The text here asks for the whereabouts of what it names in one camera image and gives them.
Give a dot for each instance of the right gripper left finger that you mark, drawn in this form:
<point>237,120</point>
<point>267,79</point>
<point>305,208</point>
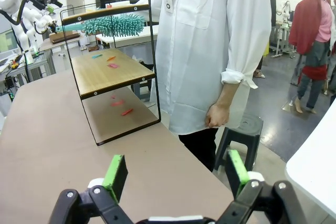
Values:
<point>115,174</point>

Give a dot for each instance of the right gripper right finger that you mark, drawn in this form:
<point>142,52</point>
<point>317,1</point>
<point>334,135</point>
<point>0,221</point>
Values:
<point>237,171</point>

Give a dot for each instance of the teal microfiber duster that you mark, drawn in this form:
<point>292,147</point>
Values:
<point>118,26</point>

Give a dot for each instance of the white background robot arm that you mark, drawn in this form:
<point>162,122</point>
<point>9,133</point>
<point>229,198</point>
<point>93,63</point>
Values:
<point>283,6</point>

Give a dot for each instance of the person's left forearm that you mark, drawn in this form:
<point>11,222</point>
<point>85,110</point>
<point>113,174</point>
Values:
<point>225,93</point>

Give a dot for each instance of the white table behind shelf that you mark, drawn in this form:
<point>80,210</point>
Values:
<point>126,39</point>

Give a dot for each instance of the person's left hand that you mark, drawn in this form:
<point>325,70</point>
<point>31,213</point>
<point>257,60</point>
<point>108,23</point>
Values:
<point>218,115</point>

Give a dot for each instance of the brown wooden tray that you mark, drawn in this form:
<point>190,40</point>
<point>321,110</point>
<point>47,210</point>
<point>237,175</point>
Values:
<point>64,37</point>

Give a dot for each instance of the black plastic stool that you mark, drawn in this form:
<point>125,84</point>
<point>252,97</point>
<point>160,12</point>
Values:
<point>249,127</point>

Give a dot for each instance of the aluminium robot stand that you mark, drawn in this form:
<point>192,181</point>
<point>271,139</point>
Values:
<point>39,62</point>

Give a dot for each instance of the computer monitor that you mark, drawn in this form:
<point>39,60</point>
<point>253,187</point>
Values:
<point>6,40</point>

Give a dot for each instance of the teal paper scrap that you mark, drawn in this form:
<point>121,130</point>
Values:
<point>97,56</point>

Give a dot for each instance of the orange paper scrap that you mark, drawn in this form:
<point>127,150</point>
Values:
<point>111,58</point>

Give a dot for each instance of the white table with rounded corner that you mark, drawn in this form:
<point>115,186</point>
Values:
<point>315,169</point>

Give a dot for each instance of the pink paper scrap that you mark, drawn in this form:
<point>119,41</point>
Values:
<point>113,65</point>

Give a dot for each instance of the person in white shirt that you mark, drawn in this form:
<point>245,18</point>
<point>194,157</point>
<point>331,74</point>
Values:
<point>204,51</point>

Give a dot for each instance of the person in red hijab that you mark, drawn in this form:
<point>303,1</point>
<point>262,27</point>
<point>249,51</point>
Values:
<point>307,19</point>

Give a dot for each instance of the person with yellow apron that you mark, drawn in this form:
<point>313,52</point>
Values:
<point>272,3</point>

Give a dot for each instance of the black frame wooden shelf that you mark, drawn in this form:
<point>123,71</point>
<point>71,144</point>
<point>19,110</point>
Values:
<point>110,77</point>

